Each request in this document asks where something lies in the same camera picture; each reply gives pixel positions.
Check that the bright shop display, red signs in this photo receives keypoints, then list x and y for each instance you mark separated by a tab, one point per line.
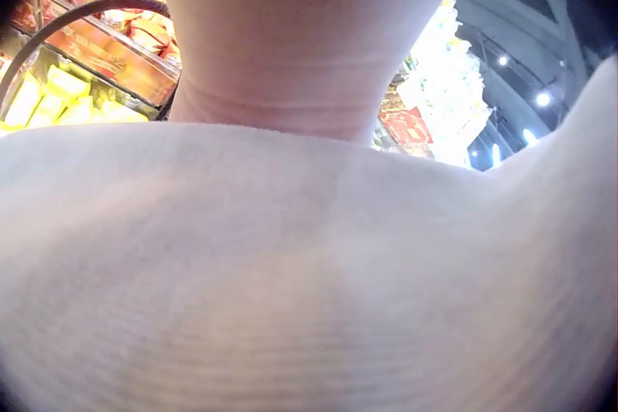
434	93

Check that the round ceiling spot lamp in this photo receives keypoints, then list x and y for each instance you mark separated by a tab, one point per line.
543	99
502	60

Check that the full shop shelf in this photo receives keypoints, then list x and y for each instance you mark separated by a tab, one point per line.
96	59

